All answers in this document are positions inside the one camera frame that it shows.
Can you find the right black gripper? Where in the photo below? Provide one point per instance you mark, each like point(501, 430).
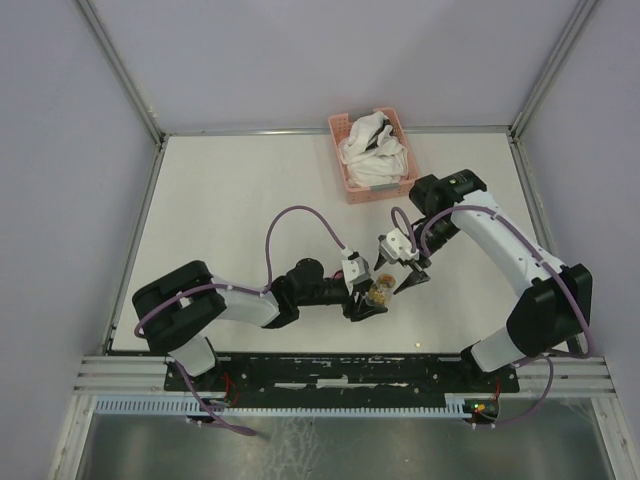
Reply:
point(412, 279)

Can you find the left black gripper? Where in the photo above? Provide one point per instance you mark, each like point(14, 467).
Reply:
point(360, 310)

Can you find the glass pill bottle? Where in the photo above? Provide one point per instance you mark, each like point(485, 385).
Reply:
point(381, 291)

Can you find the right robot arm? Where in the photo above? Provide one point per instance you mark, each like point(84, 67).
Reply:
point(554, 299)

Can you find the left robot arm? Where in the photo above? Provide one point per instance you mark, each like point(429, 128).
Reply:
point(174, 310)

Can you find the white cloth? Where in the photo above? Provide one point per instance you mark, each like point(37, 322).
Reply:
point(372, 153)

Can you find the pink plastic basket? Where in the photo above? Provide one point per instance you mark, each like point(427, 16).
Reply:
point(340, 126)

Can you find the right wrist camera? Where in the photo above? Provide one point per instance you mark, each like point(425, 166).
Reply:
point(391, 242)

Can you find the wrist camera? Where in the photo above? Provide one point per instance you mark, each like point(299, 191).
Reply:
point(391, 242)
point(355, 268)

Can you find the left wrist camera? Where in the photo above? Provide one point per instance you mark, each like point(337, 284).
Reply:
point(355, 268)

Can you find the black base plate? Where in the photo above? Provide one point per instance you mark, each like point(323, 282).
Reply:
point(329, 380)

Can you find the white cable duct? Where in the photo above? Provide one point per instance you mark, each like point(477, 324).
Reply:
point(181, 405)

